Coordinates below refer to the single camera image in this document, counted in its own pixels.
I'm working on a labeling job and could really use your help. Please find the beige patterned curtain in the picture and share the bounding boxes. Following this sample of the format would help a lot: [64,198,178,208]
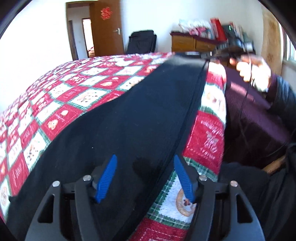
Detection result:
[261,6,283,75]

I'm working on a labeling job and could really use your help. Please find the brown wooden door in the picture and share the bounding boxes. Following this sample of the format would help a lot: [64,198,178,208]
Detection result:
[89,0,124,56]

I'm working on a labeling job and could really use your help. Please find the person's purple jacket torso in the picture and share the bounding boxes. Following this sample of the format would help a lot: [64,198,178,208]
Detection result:
[217,67,296,241]

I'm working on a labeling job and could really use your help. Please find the red patchwork bedspread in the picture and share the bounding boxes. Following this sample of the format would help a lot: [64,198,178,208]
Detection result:
[0,52,227,241]

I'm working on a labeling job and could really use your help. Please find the clutter on dresser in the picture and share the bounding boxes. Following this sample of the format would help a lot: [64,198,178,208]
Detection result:
[178,18,252,42]

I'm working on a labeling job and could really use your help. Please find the person's right hand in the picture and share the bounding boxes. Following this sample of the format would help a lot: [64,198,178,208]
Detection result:
[229,55,272,92]

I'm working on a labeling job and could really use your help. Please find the black pants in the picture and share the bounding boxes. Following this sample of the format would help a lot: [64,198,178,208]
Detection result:
[6,56,209,240]

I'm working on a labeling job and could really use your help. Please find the black suitcase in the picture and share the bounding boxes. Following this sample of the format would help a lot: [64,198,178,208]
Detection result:
[126,30,157,54]

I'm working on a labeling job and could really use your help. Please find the wooden dresser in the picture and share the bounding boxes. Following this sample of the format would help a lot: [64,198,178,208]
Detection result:
[170,32,256,55]

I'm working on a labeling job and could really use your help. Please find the red door decoration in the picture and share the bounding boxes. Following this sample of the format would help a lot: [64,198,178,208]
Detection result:
[100,6,113,21]

